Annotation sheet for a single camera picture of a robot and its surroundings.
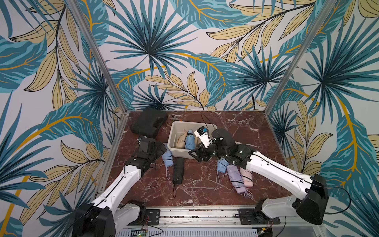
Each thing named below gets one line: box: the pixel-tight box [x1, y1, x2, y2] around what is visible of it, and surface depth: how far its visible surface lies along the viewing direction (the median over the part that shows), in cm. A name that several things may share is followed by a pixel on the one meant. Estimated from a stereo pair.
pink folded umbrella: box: [239, 166, 254, 187], surface depth 85 cm
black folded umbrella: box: [172, 156, 185, 185], surface depth 90 cm
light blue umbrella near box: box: [161, 142, 174, 167], surface depth 92 cm
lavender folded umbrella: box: [226, 164, 247, 194], surface depth 85 cm
